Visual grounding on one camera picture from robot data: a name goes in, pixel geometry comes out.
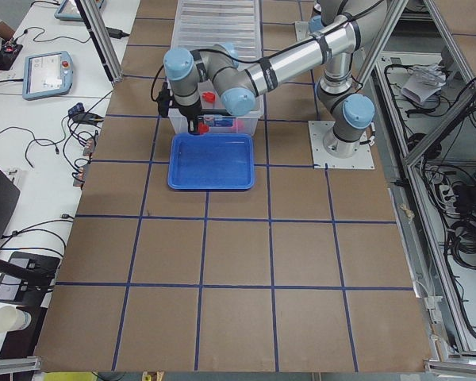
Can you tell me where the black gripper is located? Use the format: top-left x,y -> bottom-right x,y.
158,81 -> 202,134

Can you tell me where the red block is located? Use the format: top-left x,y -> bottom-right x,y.
202,91 -> 217,103
198,122 -> 209,135

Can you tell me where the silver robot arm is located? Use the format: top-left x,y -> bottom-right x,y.
153,1 -> 388,158

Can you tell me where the clear plastic storage box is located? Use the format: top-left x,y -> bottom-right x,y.
164,67 -> 263,136

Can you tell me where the blue plastic tray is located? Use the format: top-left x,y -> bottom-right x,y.
167,133 -> 255,191

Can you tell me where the black power adapter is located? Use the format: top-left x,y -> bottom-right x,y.
106,27 -> 129,39

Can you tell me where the teach pendant tablet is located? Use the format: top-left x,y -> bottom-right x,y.
22,51 -> 73,100
54,0 -> 106,21

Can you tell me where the white paper cup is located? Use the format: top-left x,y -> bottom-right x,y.
0,306 -> 32,333

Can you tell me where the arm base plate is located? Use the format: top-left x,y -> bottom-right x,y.
308,121 -> 375,171
294,21 -> 312,41

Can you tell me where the aluminium frame post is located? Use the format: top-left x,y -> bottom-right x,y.
75,0 -> 123,83

